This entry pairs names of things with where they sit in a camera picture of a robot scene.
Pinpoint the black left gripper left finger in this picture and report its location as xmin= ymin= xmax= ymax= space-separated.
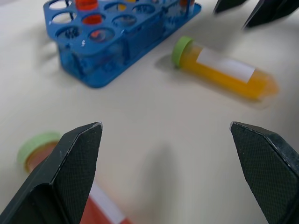
xmin=0 ymin=121 xmax=103 ymax=224

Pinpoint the red test tube green cap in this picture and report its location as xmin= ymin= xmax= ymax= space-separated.
xmin=17 ymin=131 xmax=134 ymax=224

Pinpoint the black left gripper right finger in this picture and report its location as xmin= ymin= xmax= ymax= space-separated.
xmin=229 ymin=121 xmax=299 ymax=224

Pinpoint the orange capped test tube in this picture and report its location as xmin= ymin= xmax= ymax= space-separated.
xmin=74 ymin=0 xmax=99 ymax=13
xmin=82 ymin=14 xmax=103 ymax=26

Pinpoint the yellow test tube green cap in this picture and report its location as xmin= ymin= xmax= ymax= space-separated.
xmin=171 ymin=35 xmax=280 ymax=101

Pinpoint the blue plastic test tube rack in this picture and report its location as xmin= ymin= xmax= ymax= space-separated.
xmin=43 ymin=0 xmax=202 ymax=89

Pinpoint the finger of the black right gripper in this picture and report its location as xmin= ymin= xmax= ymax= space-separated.
xmin=213 ymin=0 xmax=249 ymax=14
xmin=242 ymin=0 xmax=299 ymax=29

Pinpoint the red liquid test tube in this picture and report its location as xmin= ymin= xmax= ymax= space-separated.
xmin=179 ymin=0 xmax=195 ymax=13
xmin=90 ymin=29 xmax=111 ymax=42

